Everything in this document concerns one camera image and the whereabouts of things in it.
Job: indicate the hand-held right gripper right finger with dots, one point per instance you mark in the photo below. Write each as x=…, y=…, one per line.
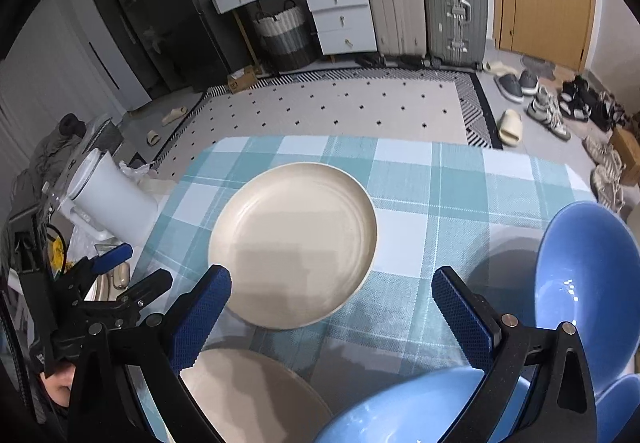
x=462, y=318

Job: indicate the beige worn sneakers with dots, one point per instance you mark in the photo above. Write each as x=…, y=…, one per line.
x=607, y=173

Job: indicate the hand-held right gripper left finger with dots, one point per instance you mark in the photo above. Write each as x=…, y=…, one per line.
x=200, y=318

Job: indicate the cream round plate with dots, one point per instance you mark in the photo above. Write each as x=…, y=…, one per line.
x=250, y=403
x=292, y=243

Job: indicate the blue ceramic bowl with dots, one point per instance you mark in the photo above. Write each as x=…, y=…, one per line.
x=617, y=410
x=410, y=413
x=580, y=283

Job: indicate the beige suitcase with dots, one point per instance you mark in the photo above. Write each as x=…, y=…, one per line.
x=397, y=3

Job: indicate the woven laundry basket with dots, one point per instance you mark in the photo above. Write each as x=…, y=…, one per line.
x=285, y=38

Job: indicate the small cardboard box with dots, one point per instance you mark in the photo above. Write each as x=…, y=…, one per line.
x=244, y=79

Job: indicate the cream foam slipper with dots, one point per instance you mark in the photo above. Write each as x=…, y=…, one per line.
x=500, y=68
x=510, y=127

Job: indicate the white plastic bag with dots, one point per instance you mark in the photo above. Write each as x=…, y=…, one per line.
x=145, y=175

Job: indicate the brown cardboard box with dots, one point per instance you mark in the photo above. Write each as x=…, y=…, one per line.
x=625, y=143

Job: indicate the white plastic pitcher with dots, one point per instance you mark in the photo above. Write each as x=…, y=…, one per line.
x=112, y=203

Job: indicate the grey slipper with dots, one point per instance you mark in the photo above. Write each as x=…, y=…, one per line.
x=509, y=87
x=529, y=82

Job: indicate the grey white sneakers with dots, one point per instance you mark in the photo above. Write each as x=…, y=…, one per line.
x=547, y=113

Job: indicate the teal plaid tablecloth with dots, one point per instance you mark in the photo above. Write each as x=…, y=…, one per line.
x=425, y=203

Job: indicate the white vanity dresser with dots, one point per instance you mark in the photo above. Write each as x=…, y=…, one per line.
x=330, y=8

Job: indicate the silver suitcase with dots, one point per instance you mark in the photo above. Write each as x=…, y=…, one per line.
x=455, y=8

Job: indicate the black sandals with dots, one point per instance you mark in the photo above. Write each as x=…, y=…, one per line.
x=585, y=103

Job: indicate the person's left hand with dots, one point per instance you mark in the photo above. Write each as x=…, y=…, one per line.
x=56, y=385

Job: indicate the dotted grey rug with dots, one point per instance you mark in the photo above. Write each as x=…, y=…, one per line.
x=350, y=108

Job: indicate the grey cloth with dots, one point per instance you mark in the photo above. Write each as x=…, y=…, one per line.
x=45, y=158

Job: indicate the black tall cabinet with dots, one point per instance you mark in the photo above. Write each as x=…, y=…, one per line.
x=165, y=13

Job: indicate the beige slipper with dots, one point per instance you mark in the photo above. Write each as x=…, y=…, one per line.
x=174, y=115
x=153, y=139

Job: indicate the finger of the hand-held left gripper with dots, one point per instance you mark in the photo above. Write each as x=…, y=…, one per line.
x=114, y=257
x=150, y=285

